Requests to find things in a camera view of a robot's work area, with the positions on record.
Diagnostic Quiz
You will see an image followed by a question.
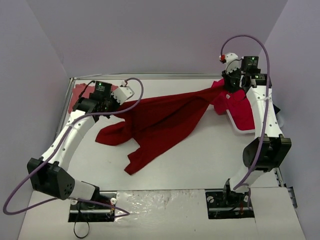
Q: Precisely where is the bright pink t-shirt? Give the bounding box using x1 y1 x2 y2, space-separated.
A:
210 88 255 134

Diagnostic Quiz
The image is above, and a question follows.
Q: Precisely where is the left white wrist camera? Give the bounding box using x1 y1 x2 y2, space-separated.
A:
111 80 135 105

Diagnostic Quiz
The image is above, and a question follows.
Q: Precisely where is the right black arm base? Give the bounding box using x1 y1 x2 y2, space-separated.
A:
205 186 255 220

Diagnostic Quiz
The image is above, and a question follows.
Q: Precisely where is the black garment in basket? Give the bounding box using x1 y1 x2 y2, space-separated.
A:
273 104 281 118

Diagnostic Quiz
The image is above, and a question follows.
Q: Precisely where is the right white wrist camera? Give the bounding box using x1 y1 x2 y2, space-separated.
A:
219 52 243 74

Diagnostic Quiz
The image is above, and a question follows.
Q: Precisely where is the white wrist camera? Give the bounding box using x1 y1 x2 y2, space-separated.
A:
219 52 243 74
111 80 135 105

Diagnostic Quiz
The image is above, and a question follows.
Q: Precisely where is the dark red t-shirt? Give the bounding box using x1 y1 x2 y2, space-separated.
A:
95 86 223 175

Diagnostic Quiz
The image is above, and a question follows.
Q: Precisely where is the folded salmon pink t-shirt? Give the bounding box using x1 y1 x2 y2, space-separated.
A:
68 82 113 114

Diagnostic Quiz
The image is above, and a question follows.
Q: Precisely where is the white plastic laundry basket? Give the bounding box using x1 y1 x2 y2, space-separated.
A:
225 104 285 137

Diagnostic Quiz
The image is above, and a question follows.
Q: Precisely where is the white foreground cover board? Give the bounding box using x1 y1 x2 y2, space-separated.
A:
19 187 305 240

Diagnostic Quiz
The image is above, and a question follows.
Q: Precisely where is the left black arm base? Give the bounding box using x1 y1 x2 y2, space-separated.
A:
68 191 118 223

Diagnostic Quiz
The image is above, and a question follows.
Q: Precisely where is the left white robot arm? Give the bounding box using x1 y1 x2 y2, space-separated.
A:
27 81 133 209

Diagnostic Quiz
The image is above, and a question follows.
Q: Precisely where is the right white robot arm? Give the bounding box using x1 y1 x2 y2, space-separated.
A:
219 52 292 207

